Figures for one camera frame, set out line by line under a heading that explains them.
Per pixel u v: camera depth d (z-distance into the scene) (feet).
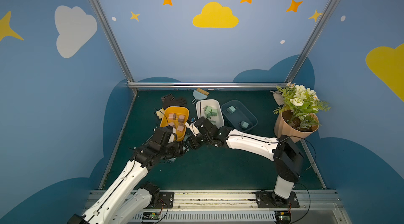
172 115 3.42
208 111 3.49
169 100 3.70
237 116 3.49
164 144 1.92
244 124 3.32
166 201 2.44
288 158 1.51
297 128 2.88
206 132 2.09
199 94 3.98
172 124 3.27
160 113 3.55
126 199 1.49
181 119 3.34
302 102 2.46
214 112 3.52
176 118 3.42
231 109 3.53
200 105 3.65
